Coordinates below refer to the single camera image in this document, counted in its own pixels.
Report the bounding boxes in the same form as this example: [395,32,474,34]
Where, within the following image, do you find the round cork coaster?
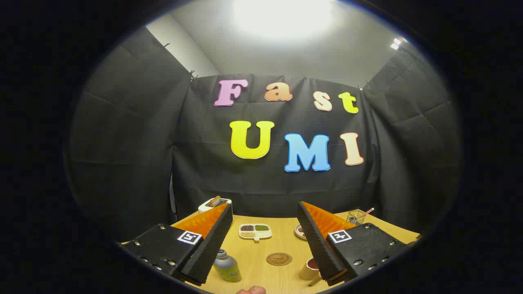
[266,252,293,266]

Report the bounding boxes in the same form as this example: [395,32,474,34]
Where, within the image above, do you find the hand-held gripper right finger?
[297,201,410,287]

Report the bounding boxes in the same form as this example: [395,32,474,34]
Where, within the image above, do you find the wooden table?
[123,210,421,294]

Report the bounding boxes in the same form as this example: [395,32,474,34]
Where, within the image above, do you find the silver green juice bottle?
[213,249,242,283]

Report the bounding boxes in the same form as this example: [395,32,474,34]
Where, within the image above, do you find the black backdrop cloth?
[67,27,462,241]

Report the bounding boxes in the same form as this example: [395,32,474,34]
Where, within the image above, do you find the white divided dish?
[239,223,273,242]

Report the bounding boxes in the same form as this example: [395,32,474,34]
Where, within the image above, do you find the metal wire holder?
[346,209,366,226]

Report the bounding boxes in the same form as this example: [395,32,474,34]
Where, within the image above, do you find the white toaster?
[198,198,232,215]

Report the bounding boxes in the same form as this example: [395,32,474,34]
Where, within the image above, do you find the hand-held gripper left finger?
[121,203,234,286]

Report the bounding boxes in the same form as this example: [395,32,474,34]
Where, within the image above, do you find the cream cup with wooden handle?
[299,257,323,286]

